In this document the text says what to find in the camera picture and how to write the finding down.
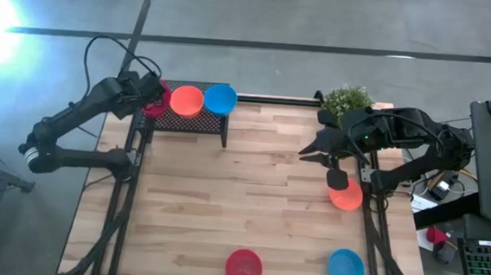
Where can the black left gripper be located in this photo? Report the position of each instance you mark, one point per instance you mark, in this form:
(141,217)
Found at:
(151,88)

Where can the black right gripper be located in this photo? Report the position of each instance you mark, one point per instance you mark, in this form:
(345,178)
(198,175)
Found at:
(338,137)

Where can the red mini bowl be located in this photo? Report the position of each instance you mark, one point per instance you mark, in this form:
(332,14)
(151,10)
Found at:
(154,110)
(243,269)

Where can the orange mini bowl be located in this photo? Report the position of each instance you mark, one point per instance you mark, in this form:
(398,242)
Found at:
(186,101)
(349,200)

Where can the blue mini bowl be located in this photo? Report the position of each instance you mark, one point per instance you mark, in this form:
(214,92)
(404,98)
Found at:
(220,99)
(346,268)

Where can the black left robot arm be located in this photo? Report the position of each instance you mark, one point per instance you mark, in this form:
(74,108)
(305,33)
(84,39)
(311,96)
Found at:
(79,104)

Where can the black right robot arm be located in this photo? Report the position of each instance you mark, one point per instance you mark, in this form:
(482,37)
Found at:
(419,136)

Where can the black perforated metal rack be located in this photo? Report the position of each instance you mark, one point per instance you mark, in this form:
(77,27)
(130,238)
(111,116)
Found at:
(190,122)

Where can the green potted plant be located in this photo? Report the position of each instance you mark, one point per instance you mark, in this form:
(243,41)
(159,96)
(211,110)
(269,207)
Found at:
(347,100)

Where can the white paper sheet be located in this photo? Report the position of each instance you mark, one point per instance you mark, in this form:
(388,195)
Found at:
(420,204)

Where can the black bar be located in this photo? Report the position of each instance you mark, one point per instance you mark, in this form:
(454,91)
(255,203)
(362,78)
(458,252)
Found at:
(444,214)

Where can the small red object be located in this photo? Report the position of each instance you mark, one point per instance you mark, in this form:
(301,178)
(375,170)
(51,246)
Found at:
(434,235)

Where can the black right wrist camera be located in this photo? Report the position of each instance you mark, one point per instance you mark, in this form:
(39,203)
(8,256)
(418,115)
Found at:
(338,179)

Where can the black aluminium frame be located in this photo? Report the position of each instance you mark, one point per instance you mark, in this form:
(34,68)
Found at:
(274,99)

